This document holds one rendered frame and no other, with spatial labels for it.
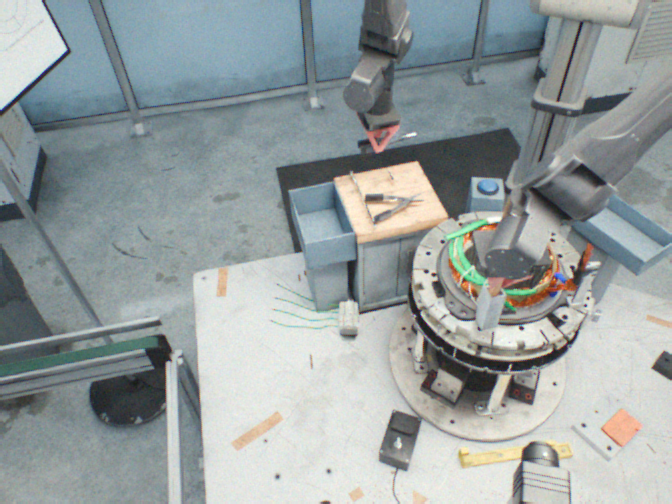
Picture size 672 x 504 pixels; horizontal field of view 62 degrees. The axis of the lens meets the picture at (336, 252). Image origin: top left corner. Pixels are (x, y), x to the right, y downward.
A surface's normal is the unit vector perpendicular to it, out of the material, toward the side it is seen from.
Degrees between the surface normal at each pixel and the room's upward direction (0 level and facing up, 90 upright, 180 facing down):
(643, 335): 0
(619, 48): 90
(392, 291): 90
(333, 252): 90
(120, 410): 0
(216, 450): 0
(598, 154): 74
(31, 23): 83
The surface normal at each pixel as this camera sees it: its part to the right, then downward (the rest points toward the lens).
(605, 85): 0.22, 0.72
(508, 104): -0.04, -0.66
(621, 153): -0.26, 0.52
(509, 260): -0.44, 0.72
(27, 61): 0.95, 0.09
